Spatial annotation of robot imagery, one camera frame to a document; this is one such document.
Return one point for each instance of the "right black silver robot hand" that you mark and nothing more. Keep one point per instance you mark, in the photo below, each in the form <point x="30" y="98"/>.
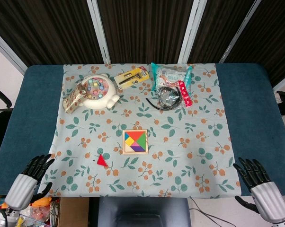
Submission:
<point x="269" y="201"/>

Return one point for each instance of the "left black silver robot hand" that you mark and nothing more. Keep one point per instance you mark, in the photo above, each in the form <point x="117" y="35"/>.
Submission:
<point x="20" y="191"/>

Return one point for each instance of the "red triangle tangram piece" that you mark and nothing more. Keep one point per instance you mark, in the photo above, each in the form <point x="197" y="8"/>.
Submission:
<point x="101" y="161"/>

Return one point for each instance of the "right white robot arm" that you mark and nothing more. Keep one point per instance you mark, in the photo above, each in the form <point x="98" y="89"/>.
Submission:
<point x="281" y="224"/>

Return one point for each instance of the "blue triangle tangram piece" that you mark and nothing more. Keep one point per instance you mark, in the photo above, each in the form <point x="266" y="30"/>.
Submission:
<point x="126" y="136"/>

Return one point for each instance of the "yellow square tangram piece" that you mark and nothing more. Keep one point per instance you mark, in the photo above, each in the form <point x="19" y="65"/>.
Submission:
<point x="129" y="142"/>

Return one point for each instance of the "pink triangle tangram piece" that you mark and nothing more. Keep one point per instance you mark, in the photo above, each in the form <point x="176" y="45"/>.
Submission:
<point x="135" y="144"/>

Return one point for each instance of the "orange triangle tangram piece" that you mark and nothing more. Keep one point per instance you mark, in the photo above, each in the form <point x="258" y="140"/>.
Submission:
<point x="134" y="135"/>

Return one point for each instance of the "green triangle tangram piece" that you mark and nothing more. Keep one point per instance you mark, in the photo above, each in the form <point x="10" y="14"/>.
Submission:
<point x="142" y="142"/>

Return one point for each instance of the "wooden tangram tray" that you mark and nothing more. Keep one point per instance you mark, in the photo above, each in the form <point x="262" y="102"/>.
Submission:
<point x="146" y="142"/>

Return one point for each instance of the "orange rubber chicken toy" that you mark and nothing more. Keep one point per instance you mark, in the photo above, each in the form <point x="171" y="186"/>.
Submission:
<point x="41" y="202"/>

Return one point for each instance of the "brown cardboard box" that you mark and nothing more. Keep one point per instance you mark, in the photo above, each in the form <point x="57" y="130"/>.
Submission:
<point x="73" y="210"/>

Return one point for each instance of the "black office chair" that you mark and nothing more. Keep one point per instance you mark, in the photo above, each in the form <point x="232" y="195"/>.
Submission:
<point x="0" y="132"/>

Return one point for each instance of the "floral print tablecloth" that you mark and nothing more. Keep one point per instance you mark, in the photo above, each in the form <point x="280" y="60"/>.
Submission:
<point x="180" y="165"/>

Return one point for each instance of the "brown patterned paper packet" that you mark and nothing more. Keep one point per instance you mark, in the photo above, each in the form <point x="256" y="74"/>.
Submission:
<point x="72" y="101"/>

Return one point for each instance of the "white fishing game toy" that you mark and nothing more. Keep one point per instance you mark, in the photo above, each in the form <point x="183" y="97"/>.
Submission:
<point x="109" y="92"/>

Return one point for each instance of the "red printed packaging strip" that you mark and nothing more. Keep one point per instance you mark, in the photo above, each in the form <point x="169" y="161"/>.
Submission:
<point x="185" y="94"/>

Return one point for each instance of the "loose black headband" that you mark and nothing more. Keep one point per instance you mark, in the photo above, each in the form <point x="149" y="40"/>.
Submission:
<point x="150" y="101"/>

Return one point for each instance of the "yellow blister pack with tool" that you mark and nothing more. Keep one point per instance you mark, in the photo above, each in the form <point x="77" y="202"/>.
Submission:
<point x="133" y="76"/>

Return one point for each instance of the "teal clear snack package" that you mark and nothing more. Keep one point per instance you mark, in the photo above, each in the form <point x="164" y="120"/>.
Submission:
<point x="168" y="75"/>

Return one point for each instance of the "dark room divider screen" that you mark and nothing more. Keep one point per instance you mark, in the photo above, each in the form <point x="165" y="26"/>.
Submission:
<point x="145" y="30"/>

